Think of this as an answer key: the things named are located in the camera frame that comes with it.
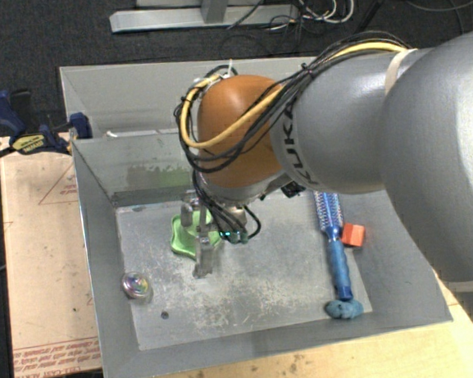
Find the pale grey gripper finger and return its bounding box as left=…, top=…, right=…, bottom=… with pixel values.
left=188, top=234, right=218, bottom=280
left=180, top=202, right=195, bottom=228

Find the grey metal bin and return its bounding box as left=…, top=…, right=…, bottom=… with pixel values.
left=59, top=34, right=457, bottom=378

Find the blue hairbrush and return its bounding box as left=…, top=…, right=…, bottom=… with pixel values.
left=312, top=188, right=355, bottom=305

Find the orange-red block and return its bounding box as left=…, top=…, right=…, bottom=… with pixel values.
left=339, top=221, right=368, bottom=251

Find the blue-grey soft lump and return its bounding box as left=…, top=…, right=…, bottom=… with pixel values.
left=323, top=296, right=366, bottom=323

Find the brown cardboard board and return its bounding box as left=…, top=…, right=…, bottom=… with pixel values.
left=0, top=129, right=104, bottom=378

